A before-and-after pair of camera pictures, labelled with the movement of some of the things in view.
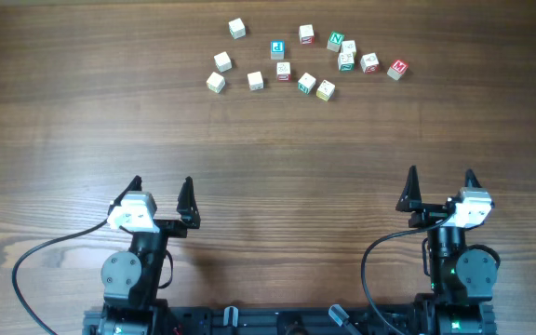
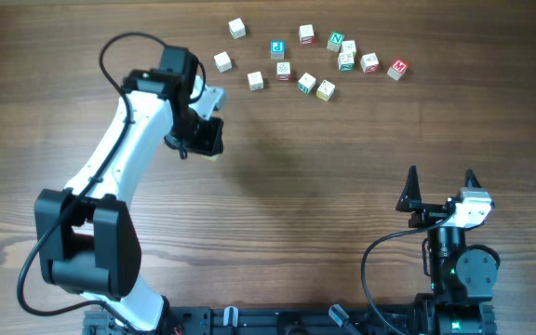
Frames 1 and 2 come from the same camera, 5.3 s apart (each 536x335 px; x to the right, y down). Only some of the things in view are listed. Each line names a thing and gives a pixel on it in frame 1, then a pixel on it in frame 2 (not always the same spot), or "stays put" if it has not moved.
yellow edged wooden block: x=216 y=82 to x=211 y=158
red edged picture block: x=283 y=71 stays put
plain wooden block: x=222 y=61 stays put
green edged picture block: x=306 y=83 stays put
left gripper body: x=167 y=231 to x=196 y=135
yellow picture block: x=325 y=90 stays put
